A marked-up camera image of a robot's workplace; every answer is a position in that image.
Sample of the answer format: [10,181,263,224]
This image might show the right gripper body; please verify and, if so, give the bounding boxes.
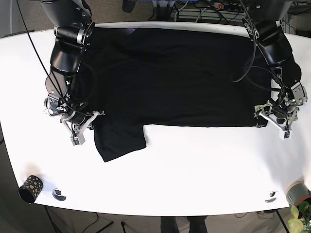
[60,111,104,146]

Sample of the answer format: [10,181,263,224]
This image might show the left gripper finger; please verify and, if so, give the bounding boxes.
[256,116,268,128]

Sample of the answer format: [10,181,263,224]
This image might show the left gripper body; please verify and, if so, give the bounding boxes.
[254,98,300,140]

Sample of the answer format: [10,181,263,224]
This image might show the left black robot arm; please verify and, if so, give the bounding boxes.
[239,0,308,139]

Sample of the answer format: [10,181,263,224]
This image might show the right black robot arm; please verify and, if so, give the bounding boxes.
[39,0,103,146]

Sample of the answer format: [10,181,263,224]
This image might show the grey tape roll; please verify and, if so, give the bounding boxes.
[285,181,311,207]

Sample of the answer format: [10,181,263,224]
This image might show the black gold-dotted cup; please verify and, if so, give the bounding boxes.
[18,175,44,204]

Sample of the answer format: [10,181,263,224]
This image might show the green potted plant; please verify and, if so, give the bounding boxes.
[288,201,311,233]

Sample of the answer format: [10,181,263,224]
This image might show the left table cable grommet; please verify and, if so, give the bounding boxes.
[52,189,67,201]

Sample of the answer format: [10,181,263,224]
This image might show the table cable grommet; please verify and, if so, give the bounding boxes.
[52,189,67,201]
[264,190,277,203]

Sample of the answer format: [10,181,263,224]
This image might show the right table cable grommet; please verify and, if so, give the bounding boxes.
[264,190,277,203]

